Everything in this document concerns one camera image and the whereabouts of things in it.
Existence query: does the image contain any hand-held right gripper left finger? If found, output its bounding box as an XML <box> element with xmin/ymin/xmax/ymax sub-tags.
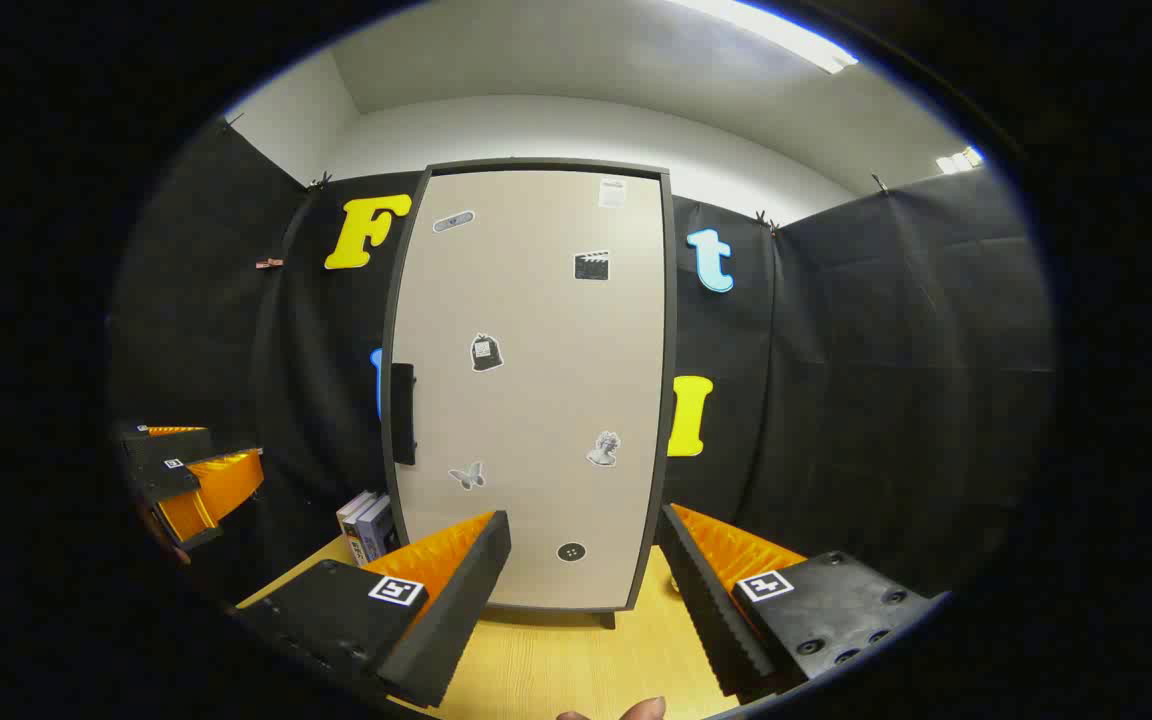
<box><xmin>234</xmin><ymin>510</ymin><xmax>513</xmax><ymax>709</ymax></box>

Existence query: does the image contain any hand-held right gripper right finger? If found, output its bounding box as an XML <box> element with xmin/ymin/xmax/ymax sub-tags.
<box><xmin>658</xmin><ymin>503</ymin><xmax>949</xmax><ymax>701</ymax></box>

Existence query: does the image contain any black door handle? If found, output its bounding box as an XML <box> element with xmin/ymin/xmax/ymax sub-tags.
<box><xmin>391</xmin><ymin>362</ymin><xmax>419</xmax><ymax>468</ymax></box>

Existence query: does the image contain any beige cabinet door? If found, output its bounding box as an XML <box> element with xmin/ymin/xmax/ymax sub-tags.
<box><xmin>389</xmin><ymin>166</ymin><xmax>669</xmax><ymax>612</ymax></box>

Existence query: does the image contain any dark grey cabinet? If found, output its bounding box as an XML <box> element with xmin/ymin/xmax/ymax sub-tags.
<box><xmin>379</xmin><ymin>157</ymin><xmax>679</xmax><ymax>631</ymax></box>

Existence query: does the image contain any white book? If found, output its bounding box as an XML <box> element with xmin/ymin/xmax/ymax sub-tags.
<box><xmin>336</xmin><ymin>490</ymin><xmax>377</xmax><ymax>563</ymax></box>

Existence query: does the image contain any black backdrop cloth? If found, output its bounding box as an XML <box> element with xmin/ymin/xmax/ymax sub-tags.
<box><xmin>108</xmin><ymin>115</ymin><xmax>1057</xmax><ymax>613</ymax></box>

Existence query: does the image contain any long ceiling light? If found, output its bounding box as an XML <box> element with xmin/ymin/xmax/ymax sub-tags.
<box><xmin>671</xmin><ymin>0</ymin><xmax>859</xmax><ymax>74</ymax></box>

